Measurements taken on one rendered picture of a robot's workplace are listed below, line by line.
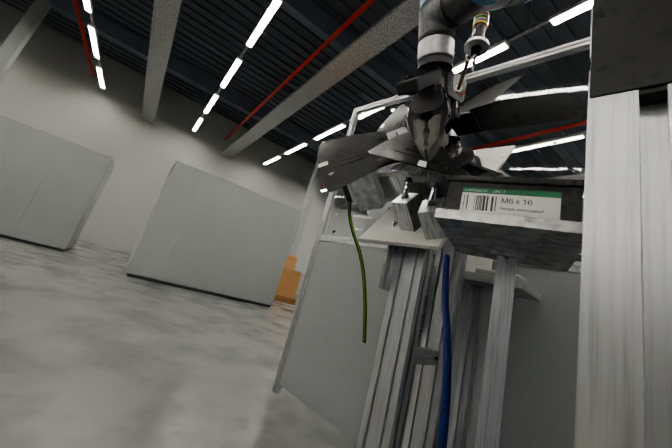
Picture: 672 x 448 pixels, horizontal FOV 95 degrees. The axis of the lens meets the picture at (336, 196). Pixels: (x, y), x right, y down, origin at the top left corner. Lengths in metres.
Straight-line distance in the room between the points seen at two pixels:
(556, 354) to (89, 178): 7.41
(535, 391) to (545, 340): 0.17
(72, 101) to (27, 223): 6.50
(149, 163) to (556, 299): 12.41
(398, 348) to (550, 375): 0.66
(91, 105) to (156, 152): 2.34
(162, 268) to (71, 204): 2.38
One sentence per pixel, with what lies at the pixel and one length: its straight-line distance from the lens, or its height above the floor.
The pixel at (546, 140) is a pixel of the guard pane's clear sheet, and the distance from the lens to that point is 1.69.
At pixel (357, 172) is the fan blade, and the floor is 1.01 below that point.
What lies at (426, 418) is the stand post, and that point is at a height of 0.39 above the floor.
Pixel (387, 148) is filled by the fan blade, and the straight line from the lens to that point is 0.68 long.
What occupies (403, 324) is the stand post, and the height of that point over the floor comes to 0.63.
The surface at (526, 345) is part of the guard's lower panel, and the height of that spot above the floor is 0.67.
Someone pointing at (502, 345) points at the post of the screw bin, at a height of 0.66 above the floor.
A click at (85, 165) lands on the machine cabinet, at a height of 1.61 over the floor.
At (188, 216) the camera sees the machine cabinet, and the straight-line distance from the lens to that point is 6.03.
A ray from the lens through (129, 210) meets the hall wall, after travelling 12.64.
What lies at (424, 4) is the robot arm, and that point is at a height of 1.28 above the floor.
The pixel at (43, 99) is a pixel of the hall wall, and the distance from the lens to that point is 13.48.
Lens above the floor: 0.67
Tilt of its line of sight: 16 degrees up
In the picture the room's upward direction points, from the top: 16 degrees clockwise
